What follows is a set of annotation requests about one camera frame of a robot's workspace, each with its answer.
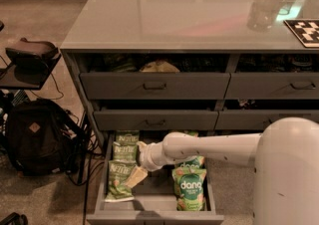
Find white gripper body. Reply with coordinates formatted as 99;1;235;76
138;141;174;171

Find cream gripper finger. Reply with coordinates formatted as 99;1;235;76
125;166;148;188

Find green jalapeno chip bag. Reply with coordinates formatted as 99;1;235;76
116;130;140;145
105;160;135;203
113;142;138;162

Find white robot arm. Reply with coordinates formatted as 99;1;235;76
125;117;319;225

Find front green dang chip bag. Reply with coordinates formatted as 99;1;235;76
172;167;206;211

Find green dang chip bag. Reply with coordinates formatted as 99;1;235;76
174;156;204;168
170;130;198;137
172;167;206;211

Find open bottom left drawer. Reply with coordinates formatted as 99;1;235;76
87;131;224;225

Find middle green dang chip bag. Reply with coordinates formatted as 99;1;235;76
174;156;204;168

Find back green dang chip bag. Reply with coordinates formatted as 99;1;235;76
170;130;198;137

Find middle left drawer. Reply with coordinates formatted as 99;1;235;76
93;110;218;130

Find top left drawer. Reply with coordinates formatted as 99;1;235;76
80;72;230;100

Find yellow snack bag in drawer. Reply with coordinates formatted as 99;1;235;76
141;61;179;73

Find grey counter cabinet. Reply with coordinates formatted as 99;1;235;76
62;0;319;225

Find top right drawer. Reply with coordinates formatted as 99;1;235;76
225;73;319;100

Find black backpack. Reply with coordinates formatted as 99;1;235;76
5;99;83;176

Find black object bottom left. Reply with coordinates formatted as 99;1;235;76
0;212;28;225

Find dark side table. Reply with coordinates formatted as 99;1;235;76
0;55;61;90

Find checkered marker board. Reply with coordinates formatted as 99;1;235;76
284;19;319;48

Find black floor cables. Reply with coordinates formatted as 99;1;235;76
64;109;108;225

